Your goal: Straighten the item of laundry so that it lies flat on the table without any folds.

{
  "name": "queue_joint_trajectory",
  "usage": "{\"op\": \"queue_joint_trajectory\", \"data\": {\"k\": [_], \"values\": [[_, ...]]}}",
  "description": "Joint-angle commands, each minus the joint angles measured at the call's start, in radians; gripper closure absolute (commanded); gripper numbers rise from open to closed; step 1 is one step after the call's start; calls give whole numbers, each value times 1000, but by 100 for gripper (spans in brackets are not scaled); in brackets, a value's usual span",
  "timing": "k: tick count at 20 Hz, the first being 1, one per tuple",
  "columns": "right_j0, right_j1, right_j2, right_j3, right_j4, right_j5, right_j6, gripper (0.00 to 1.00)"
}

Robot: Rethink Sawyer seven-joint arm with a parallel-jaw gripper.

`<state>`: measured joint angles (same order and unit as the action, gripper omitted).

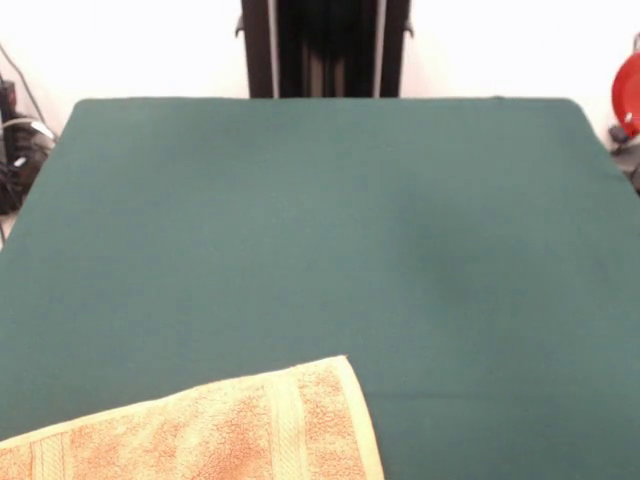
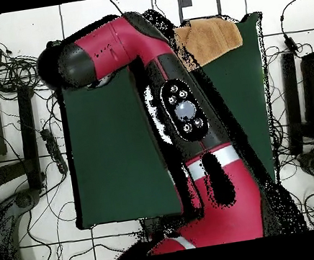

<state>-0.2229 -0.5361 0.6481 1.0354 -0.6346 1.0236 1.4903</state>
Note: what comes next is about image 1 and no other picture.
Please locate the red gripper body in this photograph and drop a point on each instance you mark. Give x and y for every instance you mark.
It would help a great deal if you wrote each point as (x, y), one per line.
(629, 95)

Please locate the tan terry towel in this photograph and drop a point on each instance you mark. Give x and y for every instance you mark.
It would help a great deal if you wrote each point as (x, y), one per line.
(200, 430)

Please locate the black rounded device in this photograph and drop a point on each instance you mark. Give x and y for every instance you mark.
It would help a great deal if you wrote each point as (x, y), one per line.
(627, 160)

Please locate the dark green table cloth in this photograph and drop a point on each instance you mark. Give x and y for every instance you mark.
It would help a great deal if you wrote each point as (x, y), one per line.
(250, 225)

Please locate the black plug adapter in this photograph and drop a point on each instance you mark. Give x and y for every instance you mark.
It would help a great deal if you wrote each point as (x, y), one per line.
(7, 95)

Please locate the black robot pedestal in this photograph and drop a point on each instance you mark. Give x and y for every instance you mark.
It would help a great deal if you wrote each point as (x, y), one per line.
(325, 50)

